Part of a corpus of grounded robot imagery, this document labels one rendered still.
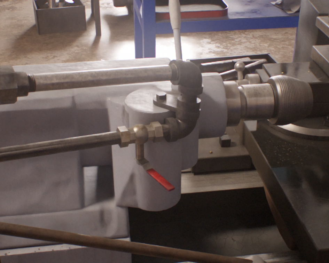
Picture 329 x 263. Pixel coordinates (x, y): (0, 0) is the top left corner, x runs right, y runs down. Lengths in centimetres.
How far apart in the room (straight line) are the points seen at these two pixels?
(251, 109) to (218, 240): 38
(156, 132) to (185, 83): 8
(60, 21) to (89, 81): 398
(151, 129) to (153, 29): 198
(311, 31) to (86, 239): 184
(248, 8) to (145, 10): 59
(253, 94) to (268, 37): 364
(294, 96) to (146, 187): 30
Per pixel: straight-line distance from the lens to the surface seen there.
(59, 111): 83
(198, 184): 118
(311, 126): 120
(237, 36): 455
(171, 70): 72
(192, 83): 74
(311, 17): 249
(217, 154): 121
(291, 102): 93
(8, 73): 64
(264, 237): 123
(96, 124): 84
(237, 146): 124
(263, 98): 93
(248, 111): 93
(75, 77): 67
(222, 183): 119
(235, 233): 123
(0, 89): 63
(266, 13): 289
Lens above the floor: 151
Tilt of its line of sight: 30 degrees down
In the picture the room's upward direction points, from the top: straight up
